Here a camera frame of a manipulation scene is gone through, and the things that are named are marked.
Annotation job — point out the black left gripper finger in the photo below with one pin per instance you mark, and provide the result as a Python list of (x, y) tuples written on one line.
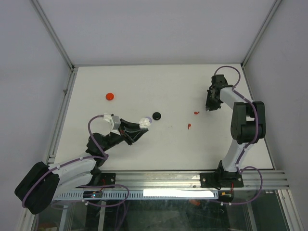
[(130, 124), (136, 133)]

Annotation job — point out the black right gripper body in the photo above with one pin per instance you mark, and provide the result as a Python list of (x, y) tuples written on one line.
[(211, 102)]

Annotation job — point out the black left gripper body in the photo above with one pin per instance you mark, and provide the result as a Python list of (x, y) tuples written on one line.
[(121, 131)]

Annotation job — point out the white round charging case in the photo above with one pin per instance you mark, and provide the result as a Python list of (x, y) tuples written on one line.
[(144, 122)]

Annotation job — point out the orange round charging case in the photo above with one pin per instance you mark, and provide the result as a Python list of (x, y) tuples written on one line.
[(109, 96)]

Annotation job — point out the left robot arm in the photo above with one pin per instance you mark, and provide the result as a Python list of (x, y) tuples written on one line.
[(44, 182)]

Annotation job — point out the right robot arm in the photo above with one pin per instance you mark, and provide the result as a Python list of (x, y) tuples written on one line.
[(248, 126)]

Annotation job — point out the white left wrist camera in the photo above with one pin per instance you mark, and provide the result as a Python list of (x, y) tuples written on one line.
[(113, 121)]

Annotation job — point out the white slotted cable duct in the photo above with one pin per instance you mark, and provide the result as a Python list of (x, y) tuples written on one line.
[(147, 194)]

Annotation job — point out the aluminium frame post left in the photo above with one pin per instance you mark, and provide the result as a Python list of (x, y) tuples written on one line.
[(52, 33)]

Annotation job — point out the aluminium frame post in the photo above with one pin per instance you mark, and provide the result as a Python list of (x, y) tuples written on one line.
[(276, 4), (52, 33)]

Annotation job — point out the aluminium mounting rail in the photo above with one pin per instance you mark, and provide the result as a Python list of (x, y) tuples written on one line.
[(195, 180)]

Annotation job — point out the aluminium frame post right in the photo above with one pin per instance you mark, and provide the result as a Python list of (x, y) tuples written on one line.
[(276, 4)]

